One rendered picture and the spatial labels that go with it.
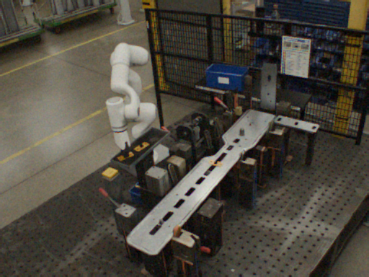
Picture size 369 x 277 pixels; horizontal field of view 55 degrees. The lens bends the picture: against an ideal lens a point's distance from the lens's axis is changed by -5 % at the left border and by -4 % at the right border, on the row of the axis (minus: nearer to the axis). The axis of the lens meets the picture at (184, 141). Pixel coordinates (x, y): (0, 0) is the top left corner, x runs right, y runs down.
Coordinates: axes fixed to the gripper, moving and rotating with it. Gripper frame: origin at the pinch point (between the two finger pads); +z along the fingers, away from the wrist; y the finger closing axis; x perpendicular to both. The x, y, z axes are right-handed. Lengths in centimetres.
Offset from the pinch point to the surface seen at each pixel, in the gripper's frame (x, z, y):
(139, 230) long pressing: -13.7, 18.6, 37.1
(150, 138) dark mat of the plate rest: 19.4, 2.5, -7.1
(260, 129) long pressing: 90, 18, 8
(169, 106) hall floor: 149, 118, -225
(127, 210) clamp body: -14.2, 12.7, 27.8
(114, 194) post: -14.3, 13.8, 11.1
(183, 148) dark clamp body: 34.1, 10.6, 3.0
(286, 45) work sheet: 140, -20, -20
